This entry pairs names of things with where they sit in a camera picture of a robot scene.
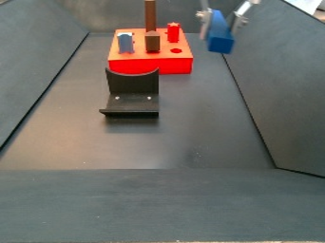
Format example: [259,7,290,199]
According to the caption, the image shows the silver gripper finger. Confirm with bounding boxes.
[231,0,262,33]
[195,0,212,40]

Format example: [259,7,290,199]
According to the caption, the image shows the blue rectangular block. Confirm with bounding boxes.
[207,9,235,54]

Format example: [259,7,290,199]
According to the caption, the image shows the red peg board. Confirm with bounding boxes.
[108,28,192,74]

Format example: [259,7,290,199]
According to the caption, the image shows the black curved fixture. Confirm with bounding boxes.
[98,69,159,117]

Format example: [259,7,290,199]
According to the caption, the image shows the red star peg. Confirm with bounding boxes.
[167,22,180,43]

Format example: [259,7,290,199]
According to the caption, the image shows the tall brown cylinder peg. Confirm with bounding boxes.
[144,0,156,31]

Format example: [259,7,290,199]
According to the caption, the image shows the short brown prism peg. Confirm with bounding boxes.
[144,30,160,52]

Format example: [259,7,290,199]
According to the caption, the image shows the light blue peg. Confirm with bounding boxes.
[116,32,135,53]

